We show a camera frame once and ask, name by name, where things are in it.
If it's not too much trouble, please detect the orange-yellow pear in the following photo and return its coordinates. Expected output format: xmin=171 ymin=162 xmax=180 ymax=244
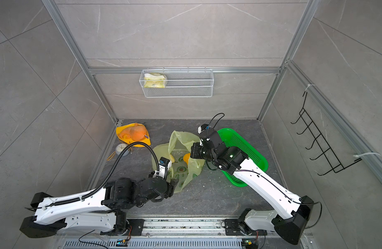
xmin=183 ymin=153 xmax=190 ymax=165

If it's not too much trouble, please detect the yellow-green plastic bag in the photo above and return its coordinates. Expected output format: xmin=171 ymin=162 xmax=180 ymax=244
xmin=153 ymin=131 xmax=205 ymax=193

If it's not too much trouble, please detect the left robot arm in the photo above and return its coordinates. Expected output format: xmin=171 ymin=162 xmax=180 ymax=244
xmin=20 ymin=176 xmax=178 ymax=238

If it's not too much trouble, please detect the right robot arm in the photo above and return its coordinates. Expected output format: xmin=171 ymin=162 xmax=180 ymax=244
xmin=190 ymin=124 xmax=315 ymax=245

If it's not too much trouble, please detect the green plastic basket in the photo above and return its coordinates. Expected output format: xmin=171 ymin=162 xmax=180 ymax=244
xmin=218 ymin=128 xmax=269 ymax=190

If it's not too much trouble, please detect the yellow plate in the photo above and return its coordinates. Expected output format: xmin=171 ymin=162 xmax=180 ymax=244
xmin=115 ymin=123 xmax=151 ymax=146

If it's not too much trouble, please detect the small grey alarm clock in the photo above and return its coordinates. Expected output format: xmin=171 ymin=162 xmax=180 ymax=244
xmin=115 ymin=143 xmax=131 ymax=157

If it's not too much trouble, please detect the orange bagged fruit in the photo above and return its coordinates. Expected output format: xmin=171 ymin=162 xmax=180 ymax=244
xmin=118 ymin=123 xmax=149 ymax=142

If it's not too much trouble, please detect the yellow wipes packet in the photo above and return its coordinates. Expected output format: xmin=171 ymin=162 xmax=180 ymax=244
xmin=143 ymin=73 xmax=167 ymax=88

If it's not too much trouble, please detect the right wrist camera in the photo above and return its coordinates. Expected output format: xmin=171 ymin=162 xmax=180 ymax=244
xmin=198 ymin=123 xmax=214 ymax=139

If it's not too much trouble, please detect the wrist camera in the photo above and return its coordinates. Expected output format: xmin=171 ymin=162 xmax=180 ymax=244
xmin=158 ymin=157 xmax=172 ymax=180
xmin=198 ymin=123 xmax=214 ymax=139

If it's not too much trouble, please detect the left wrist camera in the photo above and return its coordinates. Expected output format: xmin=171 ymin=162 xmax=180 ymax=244
xmin=158 ymin=157 xmax=172 ymax=180

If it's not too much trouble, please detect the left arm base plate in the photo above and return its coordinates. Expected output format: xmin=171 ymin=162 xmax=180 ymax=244
xmin=100 ymin=219 xmax=145 ymax=236

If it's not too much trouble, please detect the aluminium mounting rail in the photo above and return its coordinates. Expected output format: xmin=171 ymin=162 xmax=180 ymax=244
xmin=53 ymin=217 xmax=314 ymax=249

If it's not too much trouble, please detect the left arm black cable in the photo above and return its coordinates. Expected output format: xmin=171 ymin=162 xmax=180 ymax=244
xmin=80 ymin=142 xmax=160 ymax=200

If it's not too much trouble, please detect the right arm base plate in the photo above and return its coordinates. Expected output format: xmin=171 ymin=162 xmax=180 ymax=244
xmin=222 ymin=219 xmax=268 ymax=236

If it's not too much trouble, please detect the black wall hook rack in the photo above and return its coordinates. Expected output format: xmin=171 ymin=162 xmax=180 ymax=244
xmin=291 ymin=91 xmax=362 ymax=176

